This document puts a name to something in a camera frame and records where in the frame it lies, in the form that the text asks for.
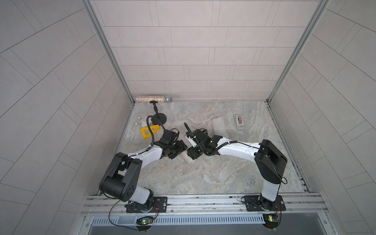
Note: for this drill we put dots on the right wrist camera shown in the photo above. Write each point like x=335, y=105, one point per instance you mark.
x=199, y=136

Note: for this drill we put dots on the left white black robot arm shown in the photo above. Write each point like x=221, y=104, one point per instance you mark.
x=120, y=180

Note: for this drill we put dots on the white plastic toy figure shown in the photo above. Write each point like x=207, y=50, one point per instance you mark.
x=143, y=122

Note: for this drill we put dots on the glittery silver strip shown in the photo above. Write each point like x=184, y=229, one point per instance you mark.
x=150, y=98

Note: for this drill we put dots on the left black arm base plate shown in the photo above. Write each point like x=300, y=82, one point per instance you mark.
x=152, y=205

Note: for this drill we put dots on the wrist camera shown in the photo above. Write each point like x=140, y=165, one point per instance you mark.
x=199, y=136
x=169, y=137

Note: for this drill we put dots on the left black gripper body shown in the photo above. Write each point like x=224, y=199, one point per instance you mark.
x=175, y=149

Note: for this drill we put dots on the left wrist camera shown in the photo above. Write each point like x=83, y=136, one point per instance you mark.
x=169, y=137

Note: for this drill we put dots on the tape dispenser with red roll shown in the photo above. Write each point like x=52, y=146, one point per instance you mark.
x=239, y=121

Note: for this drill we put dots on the left small circuit board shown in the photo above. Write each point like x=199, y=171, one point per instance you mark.
x=144, y=221

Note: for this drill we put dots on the aluminium mounting rail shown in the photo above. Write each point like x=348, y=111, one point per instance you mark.
x=205, y=204

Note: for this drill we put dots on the small circuit board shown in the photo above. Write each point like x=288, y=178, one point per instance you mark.
x=271, y=221
x=144, y=221

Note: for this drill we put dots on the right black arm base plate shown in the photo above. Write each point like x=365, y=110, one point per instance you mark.
x=259, y=203

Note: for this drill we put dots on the black round base stand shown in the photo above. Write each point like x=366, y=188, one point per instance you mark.
x=158, y=118

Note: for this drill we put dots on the yellow plastic triangular frame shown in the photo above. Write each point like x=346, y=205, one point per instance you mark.
x=146, y=132

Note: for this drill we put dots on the right small circuit board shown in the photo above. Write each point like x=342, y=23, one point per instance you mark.
x=271, y=221

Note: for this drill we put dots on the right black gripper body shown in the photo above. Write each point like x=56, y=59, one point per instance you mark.
x=197, y=150

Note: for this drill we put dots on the silver glitter ball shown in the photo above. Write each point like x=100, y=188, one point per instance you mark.
x=168, y=99

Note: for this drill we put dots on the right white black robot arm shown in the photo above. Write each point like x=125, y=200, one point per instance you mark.
x=270, y=161

